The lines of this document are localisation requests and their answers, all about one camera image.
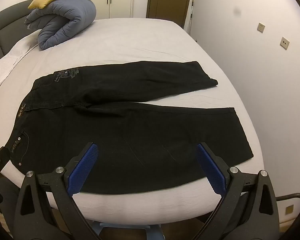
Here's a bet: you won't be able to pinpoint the light blue stool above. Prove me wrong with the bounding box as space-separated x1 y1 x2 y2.
91 220 165 240

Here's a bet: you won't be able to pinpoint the grey padded headboard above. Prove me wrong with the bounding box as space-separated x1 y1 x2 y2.
0 0 37 67

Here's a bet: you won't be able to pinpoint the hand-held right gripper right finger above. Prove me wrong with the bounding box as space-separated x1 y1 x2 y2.
195 142 283 240

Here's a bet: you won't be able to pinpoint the white bed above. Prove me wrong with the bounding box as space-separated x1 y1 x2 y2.
0 17 265 224

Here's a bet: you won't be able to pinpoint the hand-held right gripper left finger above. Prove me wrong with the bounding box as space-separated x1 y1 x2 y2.
12 142 100 240

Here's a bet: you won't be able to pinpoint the metal pole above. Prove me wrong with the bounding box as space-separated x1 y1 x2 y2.
187 0 194 34

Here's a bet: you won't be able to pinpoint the folded blue duvet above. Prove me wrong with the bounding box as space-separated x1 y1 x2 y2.
24 0 97 51

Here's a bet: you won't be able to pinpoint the brown door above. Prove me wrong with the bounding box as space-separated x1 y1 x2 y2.
146 0 193 28

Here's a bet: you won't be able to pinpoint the black pants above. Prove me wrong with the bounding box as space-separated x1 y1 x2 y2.
9 60 254 195

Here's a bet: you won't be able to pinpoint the dark bed frame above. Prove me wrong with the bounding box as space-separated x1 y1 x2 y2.
275 193 300 227

